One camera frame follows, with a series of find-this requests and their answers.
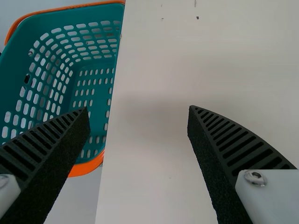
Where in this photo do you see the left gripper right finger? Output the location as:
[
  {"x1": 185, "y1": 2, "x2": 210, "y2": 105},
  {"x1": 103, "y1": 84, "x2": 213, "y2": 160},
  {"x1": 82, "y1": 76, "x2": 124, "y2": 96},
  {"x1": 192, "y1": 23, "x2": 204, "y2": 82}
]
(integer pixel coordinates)
[{"x1": 186, "y1": 105, "x2": 299, "y2": 224}]

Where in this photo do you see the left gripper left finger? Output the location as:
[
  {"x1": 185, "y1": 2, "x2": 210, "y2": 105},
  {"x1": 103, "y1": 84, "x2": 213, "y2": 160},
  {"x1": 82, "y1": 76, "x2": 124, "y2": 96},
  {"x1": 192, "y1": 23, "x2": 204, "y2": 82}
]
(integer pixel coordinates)
[{"x1": 0, "y1": 106, "x2": 91, "y2": 224}]

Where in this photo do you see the teal shopping basket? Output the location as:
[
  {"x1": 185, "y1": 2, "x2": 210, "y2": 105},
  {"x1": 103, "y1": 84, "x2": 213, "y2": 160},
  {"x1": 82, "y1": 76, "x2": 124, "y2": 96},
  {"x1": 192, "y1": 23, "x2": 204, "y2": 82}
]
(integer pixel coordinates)
[{"x1": 0, "y1": 0, "x2": 127, "y2": 178}]

